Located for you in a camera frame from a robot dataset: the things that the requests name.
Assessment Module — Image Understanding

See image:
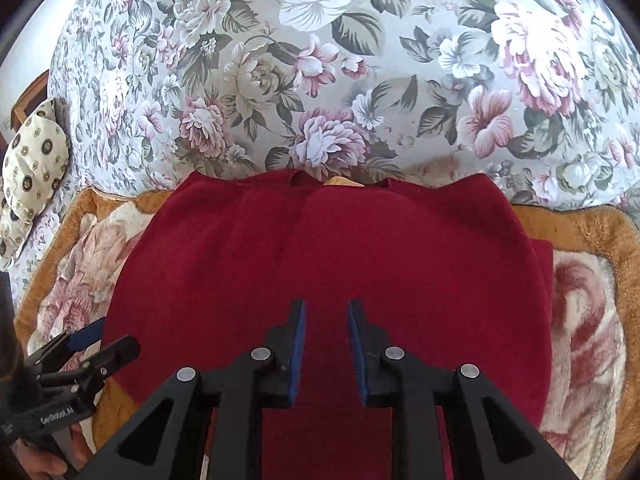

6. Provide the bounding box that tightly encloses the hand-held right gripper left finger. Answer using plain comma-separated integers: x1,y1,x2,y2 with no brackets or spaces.
87,299,307,480

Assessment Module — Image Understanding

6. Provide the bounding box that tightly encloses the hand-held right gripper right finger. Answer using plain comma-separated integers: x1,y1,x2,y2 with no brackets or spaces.
348,299,581,480

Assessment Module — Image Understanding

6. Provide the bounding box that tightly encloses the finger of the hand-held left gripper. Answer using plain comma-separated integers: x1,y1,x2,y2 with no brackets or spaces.
40,336,141,401
27,316,108,369

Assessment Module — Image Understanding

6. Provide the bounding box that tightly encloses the red sweater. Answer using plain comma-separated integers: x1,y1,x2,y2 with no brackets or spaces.
100,169,555,480

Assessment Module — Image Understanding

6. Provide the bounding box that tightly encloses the person's left hand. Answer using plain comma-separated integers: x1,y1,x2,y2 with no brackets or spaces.
15,422,96,480

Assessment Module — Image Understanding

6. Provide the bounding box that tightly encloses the cream patterned pillow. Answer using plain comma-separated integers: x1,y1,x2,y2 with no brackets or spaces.
0,97,71,272

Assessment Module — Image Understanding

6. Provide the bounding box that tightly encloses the fleece blanket with orange border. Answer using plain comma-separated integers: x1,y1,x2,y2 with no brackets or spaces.
14,187,636,480

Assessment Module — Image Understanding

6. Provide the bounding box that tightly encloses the floral sofa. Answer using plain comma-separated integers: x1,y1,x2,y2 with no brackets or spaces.
10,0,640,311

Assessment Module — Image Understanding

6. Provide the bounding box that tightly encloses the wooden frame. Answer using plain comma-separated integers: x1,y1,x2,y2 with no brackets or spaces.
11,71,51,128

